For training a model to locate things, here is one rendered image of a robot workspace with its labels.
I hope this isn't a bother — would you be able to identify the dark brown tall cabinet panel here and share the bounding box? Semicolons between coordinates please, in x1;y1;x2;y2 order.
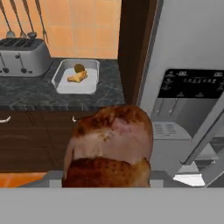
117;0;159;107

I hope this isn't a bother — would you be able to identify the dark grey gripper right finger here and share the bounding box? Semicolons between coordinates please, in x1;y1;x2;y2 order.
150;170;188;188

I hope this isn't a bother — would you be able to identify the white curved drawer handle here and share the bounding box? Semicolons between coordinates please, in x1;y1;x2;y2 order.
71;115;86;123
0;115;12;124

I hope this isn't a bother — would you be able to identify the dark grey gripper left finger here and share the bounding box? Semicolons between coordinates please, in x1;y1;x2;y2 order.
20;171;64;188

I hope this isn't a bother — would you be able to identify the clear rectangular tupperware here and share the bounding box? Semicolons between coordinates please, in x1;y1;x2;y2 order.
51;58;101;95

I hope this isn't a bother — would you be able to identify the grey fridge door handle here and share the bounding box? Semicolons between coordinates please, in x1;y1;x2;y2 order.
179;92;224;166

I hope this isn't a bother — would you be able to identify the hanging metal whisk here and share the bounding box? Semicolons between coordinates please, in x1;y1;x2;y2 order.
0;0;16;39

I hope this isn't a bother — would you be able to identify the golden chicken drumstick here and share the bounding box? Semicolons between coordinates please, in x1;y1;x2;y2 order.
66;70;88;84

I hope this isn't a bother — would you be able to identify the dark brown drawer front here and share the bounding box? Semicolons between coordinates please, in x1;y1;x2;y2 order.
0;110;45;173
38;110;102;173

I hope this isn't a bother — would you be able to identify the green-brown avocado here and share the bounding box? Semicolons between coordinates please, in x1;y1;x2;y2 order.
73;63;87;74

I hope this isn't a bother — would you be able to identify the roasted chicken drumstick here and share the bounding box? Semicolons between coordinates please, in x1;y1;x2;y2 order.
61;104;154;188

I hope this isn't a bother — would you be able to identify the hanging two-prong metal fork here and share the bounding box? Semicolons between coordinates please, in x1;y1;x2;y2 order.
34;0;50;44

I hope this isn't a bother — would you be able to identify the silver four-slot toaster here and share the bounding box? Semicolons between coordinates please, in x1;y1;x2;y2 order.
0;38;53;78

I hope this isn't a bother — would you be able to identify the hanging metal ladle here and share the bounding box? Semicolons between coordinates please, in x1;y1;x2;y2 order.
21;0;38;39

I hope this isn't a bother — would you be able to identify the stainless steel fridge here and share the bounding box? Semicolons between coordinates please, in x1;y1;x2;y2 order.
136;0;224;188

